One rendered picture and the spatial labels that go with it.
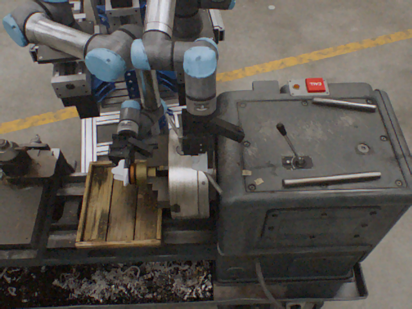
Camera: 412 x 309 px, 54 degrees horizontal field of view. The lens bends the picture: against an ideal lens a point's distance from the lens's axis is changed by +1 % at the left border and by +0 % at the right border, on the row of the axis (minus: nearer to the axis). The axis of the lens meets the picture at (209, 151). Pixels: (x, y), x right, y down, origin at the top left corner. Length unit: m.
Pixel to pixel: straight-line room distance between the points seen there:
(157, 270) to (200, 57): 1.12
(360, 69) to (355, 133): 2.18
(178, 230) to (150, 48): 0.76
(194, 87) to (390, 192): 0.65
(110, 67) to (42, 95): 2.07
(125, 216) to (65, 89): 0.57
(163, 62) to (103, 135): 1.68
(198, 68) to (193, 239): 0.77
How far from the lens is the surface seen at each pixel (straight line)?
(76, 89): 1.75
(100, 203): 1.62
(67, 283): 1.90
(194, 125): 1.04
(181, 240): 1.52
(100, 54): 1.31
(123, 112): 1.56
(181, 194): 1.26
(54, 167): 1.59
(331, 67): 3.46
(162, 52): 1.05
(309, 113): 1.37
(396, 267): 2.62
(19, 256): 1.57
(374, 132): 1.38
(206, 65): 0.94
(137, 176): 1.38
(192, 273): 1.79
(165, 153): 1.37
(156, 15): 1.11
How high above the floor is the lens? 2.26
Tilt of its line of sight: 55 degrees down
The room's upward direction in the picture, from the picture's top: straight up
